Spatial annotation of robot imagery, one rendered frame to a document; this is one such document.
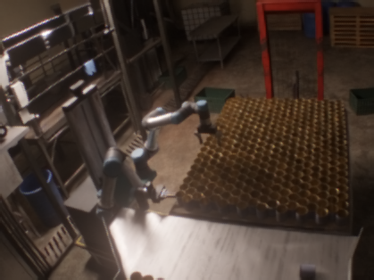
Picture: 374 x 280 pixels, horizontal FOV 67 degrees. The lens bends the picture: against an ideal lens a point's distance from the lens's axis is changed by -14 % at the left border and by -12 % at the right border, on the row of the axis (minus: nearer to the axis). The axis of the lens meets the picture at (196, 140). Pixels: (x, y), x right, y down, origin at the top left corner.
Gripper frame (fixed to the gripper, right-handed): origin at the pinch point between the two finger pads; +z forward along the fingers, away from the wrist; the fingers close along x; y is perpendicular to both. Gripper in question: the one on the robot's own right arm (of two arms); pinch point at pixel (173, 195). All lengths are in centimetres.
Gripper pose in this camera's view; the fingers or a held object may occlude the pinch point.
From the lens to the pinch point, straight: 210.4
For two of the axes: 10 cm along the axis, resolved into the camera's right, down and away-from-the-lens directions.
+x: -2.7, 5.8, -7.7
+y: 1.8, 8.1, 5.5
